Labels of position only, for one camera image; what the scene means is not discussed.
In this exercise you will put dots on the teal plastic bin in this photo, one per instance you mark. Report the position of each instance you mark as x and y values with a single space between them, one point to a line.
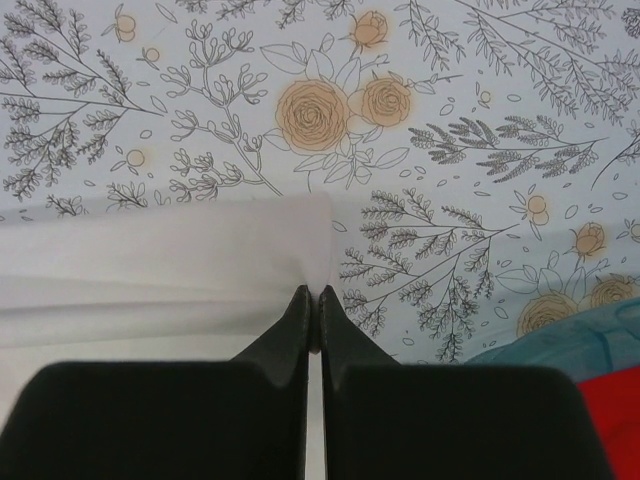
585 346

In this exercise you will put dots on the white t-shirt red print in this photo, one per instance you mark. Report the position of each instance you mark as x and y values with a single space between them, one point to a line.
199 282

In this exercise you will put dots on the floral patterned table mat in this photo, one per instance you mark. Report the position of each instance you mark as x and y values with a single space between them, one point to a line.
483 156

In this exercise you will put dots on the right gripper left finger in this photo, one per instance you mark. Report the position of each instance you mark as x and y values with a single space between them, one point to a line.
244 418

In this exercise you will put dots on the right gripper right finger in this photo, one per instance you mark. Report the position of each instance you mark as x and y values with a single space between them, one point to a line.
387 420

